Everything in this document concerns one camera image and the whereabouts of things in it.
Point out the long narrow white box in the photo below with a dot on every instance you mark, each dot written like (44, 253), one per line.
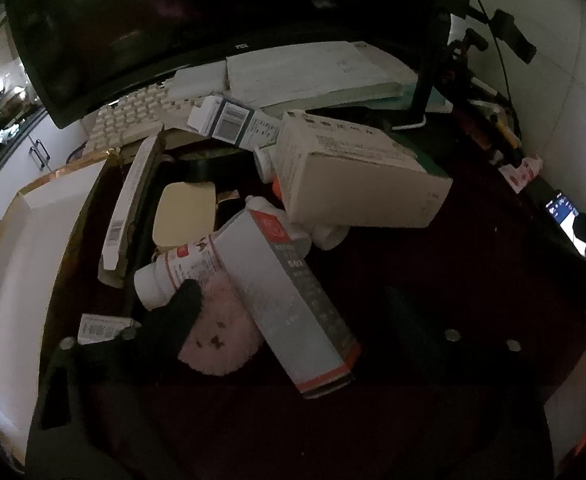
(128, 205)

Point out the white plastic bottle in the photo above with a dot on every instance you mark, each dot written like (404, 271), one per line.
(329, 237)

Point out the cream keyboard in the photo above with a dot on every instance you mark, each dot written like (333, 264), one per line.
(133, 115)

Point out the grey orange tall box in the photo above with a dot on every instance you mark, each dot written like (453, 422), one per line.
(288, 305)

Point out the white notepad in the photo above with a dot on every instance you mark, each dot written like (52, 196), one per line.
(198, 82)

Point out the lit smartphone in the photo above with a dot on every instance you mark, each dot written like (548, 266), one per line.
(563, 212)

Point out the white gold-edged box lid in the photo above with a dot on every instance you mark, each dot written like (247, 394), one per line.
(33, 270)

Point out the dark knit cloth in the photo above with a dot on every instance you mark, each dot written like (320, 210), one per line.
(183, 310)

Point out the red white tissue packet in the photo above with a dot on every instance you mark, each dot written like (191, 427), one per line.
(520, 172)

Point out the black tripod stand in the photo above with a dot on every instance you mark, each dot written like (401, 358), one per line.
(515, 35)

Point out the white kitchen base cabinets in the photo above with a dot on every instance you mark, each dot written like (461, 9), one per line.
(53, 145)

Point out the black tape roll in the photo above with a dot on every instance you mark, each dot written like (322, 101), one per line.
(208, 160)

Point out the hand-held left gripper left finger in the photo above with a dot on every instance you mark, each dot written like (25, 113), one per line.
(123, 360)

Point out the white green medicine box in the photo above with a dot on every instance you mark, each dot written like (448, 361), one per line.
(353, 180)

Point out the black kitchen countertop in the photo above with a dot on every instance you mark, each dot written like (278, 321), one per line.
(13, 142)

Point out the small barcode box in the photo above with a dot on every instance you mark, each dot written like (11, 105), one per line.
(100, 329)

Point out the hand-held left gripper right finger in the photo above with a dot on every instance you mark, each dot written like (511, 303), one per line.
(413, 330)

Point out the black computer monitor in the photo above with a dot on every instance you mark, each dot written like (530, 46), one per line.
(173, 10)

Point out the pile of pens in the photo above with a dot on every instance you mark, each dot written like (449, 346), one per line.
(503, 130)

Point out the stack of white papers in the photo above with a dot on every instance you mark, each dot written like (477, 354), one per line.
(313, 70)

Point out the small blue white box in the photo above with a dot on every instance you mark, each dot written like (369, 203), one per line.
(233, 120)

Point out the teal folder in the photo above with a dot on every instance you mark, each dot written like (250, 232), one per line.
(440, 97)

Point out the steel lidded wok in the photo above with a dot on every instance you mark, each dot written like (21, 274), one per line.
(10, 105)

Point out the white pill bottle red label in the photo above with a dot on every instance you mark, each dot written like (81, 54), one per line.
(183, 265)

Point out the small white pill bottle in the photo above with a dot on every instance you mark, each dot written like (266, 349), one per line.
(263, 160)

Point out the pink fluffy cloth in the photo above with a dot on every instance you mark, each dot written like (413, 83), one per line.
(223, 330)

